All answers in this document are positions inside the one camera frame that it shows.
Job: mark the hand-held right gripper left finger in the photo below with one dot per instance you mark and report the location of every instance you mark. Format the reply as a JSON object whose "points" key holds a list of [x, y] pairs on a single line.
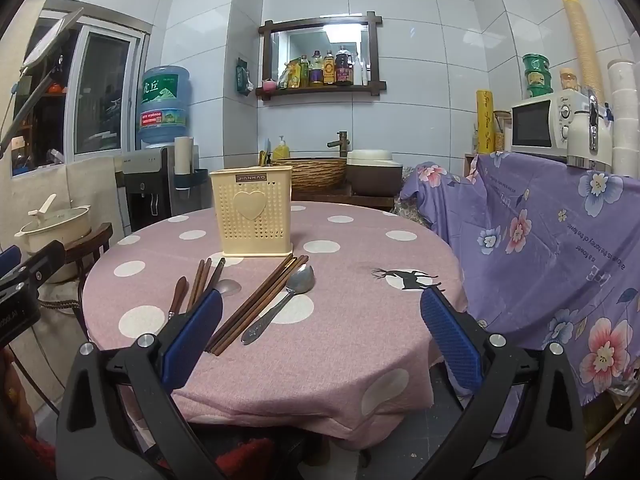
{"points": [[192, 345]]}

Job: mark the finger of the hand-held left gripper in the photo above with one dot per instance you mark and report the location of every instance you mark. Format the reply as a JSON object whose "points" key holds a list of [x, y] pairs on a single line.
{"points": [[47, 262], [9, 261]]}

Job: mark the grey blue cup holder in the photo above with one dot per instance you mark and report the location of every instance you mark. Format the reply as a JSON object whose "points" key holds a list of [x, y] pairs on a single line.
{"points": [[200, 177]]}

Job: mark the bronze faucet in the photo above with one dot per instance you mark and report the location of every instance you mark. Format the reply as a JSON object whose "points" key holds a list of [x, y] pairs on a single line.
{"points": [[341, 142]]}

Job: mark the wicker pattern basin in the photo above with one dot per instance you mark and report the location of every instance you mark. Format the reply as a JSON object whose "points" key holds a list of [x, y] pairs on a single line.
{"points": [[320, 175]]}

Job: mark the yellow roll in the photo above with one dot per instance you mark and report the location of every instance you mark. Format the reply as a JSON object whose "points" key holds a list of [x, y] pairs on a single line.
{"points": [[485, 122]]}

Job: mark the yellow oil bottle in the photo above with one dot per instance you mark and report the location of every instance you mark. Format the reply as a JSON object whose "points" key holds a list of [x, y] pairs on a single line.
{"points": [[305, 75]]}

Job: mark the blue water jug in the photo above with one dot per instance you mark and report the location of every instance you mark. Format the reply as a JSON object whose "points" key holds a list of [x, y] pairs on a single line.
{"points": [[165, 110]]}

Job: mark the window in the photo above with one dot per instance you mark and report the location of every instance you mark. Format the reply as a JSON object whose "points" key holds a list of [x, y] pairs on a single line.
{"points": [[100, 85]]}

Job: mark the clear jar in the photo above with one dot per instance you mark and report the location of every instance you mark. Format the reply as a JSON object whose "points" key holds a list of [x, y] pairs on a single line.
{"points": [[501, 132]]}

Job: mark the dark wooden shelf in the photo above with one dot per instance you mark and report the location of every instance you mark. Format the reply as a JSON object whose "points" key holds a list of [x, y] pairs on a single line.
{"points": [[320, 91]]}

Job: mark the dark sauce bottle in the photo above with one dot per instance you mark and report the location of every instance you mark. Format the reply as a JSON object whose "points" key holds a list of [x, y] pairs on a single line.
{"points": [[344, 70]]}

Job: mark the yellow packets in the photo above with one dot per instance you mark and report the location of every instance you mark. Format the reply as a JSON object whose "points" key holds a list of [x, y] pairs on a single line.
{"points": [[289, 76]]}

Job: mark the yellow lidded jar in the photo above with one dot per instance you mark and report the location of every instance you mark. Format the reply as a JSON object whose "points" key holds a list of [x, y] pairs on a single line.
{"points": [[569, 81]]}

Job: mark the amber bottle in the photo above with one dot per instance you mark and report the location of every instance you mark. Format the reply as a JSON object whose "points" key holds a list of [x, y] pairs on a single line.
{"points": [[329, 71]]}

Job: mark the wooden framed mirror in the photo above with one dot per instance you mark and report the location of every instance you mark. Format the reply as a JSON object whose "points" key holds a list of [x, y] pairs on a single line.
{"points": [[320, 40]]}

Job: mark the green packet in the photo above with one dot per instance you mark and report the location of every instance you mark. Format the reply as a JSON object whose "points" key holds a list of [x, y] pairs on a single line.
{"points": [[245, 77]]}

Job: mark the white bottle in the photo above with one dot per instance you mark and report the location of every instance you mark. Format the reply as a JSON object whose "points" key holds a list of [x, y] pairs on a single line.
{"points": [[360, 72]]}

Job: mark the wooden counter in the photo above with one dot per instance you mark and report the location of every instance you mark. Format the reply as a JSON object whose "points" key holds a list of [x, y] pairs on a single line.
{"points": [[340, 199]]}

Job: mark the yellow soap bottle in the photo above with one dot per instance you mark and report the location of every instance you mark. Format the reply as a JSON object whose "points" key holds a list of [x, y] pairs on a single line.
{"points": [[281, 151]]}

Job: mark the cream cooking pot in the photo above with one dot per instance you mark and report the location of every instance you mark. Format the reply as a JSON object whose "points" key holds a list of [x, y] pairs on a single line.
{"points": [[55, 230]]}

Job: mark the dark wooden chair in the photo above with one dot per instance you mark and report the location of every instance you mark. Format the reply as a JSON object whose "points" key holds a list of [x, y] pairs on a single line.
{"points": [[95, 240]]}

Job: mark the grey water dispenser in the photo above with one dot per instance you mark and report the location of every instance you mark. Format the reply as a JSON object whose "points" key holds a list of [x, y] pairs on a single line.
{"points": [[145, 185]]}

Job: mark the pink bowl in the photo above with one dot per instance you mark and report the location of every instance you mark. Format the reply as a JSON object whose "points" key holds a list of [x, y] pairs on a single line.
{"points": [[270, 85]]}

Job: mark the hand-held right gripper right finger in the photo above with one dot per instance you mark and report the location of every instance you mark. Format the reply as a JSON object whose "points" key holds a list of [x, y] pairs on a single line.
{"points": [[450, 340]]}

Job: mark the white cup stack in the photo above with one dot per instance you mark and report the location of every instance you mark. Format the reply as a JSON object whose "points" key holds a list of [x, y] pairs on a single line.
{"points": [[625, 120]]}

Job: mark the purple label bottle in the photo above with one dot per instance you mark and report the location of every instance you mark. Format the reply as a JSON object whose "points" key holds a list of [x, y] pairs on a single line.
{"points": [[316, 72]]}

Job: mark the large metal spoon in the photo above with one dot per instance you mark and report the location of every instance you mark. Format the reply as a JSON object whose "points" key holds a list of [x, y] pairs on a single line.
{"points": [[300, 280]]}

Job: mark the white thermos jug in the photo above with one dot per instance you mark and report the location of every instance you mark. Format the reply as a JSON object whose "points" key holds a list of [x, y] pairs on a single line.
{"points": [[582, 135]]}

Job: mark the purple floral cloth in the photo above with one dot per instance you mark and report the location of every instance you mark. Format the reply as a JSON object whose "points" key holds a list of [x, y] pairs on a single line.
{"points": [[525, 235]]}

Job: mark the small metal spoon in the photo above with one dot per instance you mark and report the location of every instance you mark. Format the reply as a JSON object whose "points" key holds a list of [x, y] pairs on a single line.
{"points": [[229, 287]]}

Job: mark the cream plastic utensil holder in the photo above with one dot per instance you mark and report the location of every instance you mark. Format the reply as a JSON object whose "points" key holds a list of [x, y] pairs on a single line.
{"points": [[250, 210]]}

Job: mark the white microwave oven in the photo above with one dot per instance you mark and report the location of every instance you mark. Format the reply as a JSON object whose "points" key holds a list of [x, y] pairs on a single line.
{"points": [[532, 125]]}

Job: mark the tall tan paper cup stack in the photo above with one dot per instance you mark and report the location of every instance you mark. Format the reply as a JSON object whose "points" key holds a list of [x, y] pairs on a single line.
{"points": [[582, 40]]}

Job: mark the green tin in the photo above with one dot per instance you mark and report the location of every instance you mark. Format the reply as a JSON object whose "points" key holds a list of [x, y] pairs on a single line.
{"points": [[536, 63], [538, 85]]}

